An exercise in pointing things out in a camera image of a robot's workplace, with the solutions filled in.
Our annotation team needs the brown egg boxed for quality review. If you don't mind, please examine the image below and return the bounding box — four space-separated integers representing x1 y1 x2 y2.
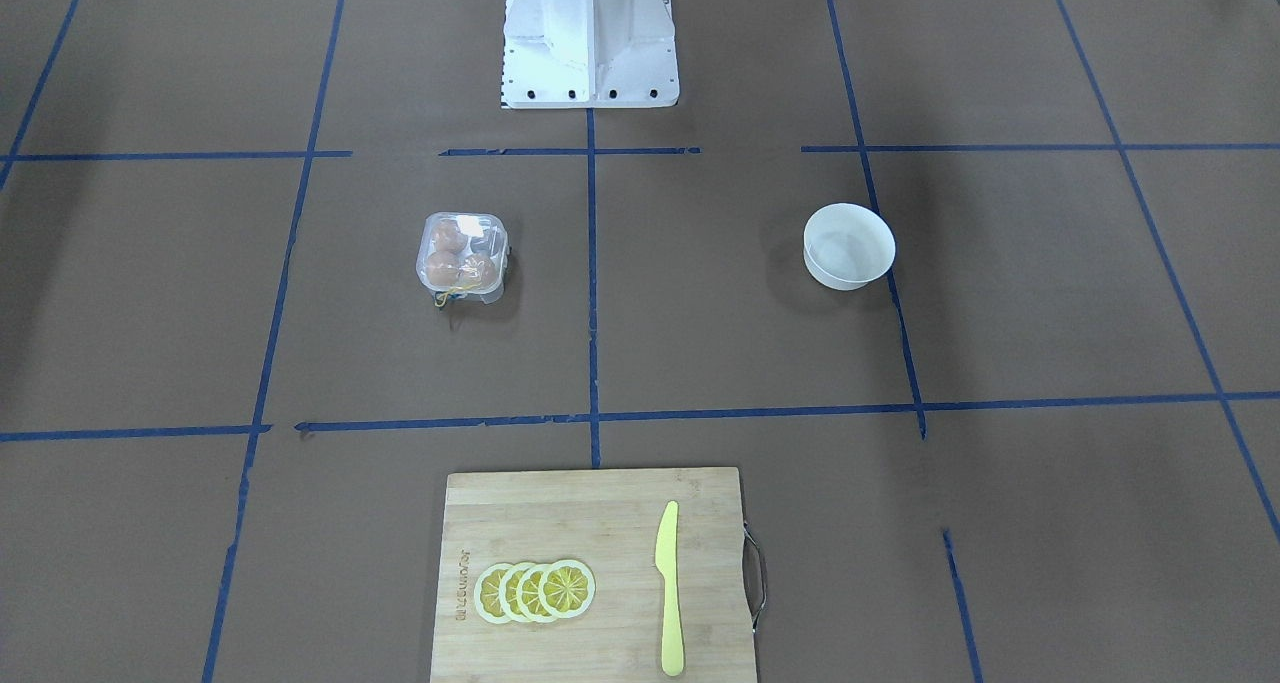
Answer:
422 249 462 290
458 255 500 292
429 219 470 255

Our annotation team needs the clear plastic egg box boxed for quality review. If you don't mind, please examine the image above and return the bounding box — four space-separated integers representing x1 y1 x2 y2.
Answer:
415 212 511 310

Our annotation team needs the white bowl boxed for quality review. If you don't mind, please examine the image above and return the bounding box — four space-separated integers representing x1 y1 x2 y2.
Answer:
803 203 897 292

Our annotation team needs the wooden cutting board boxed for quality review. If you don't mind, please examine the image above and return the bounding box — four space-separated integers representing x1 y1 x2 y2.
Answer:
430 466 758 682

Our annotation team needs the yellow plastic knife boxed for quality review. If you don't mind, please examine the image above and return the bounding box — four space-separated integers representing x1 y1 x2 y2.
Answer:
654 500 686 678

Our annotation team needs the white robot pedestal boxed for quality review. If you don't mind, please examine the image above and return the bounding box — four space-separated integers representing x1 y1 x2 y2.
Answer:
500 0 681 110

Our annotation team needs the brown egg in box front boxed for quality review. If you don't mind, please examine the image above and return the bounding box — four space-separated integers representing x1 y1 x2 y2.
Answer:
422 249 462 290

